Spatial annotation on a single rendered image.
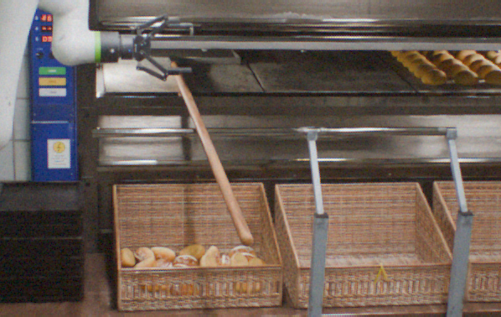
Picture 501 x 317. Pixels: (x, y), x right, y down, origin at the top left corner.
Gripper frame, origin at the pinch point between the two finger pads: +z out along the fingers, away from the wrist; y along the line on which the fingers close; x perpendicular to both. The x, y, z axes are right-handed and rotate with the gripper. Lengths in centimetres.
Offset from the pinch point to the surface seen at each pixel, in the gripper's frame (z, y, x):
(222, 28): 18, 6, -55
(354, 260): 69, 90, -41
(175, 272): -2, 77, -7
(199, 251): 10, 84, -40
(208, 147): 5.8, 28.2, 9.7
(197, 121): 5.4, 28.0, -16.6
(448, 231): 99, 74, -30
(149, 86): -6, 30, -68
